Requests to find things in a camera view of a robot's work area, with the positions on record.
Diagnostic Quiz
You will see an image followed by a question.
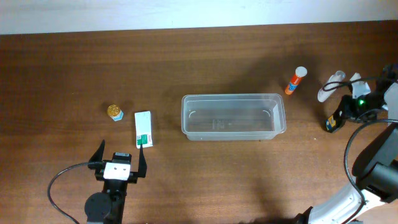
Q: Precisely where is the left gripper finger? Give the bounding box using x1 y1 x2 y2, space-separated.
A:
88 139 105 169
137 144 147 178

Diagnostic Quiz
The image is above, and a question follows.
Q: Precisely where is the dark bottle white cap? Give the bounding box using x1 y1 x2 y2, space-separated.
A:
325 114 342 133

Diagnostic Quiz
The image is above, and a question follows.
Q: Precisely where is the white spray bottle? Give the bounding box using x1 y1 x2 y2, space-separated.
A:
317 70 345 103

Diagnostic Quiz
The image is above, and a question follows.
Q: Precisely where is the small gold-lid jar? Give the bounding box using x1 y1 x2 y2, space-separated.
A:
107 105 124 121

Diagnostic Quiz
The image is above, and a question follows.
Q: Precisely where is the white green medicine box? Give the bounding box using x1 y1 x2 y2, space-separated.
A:
134 111 153 149

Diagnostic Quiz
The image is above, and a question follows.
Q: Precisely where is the orange tube white cap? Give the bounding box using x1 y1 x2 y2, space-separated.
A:
285 67 307 95

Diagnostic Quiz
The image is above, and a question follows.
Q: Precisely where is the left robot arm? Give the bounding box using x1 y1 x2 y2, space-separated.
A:
85 141 147 223

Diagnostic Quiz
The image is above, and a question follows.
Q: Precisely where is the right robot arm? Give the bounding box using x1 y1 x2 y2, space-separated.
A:
292 63 397 224

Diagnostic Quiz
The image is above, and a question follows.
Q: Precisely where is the clear plastic container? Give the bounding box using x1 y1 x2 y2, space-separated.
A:
181 93 287 141

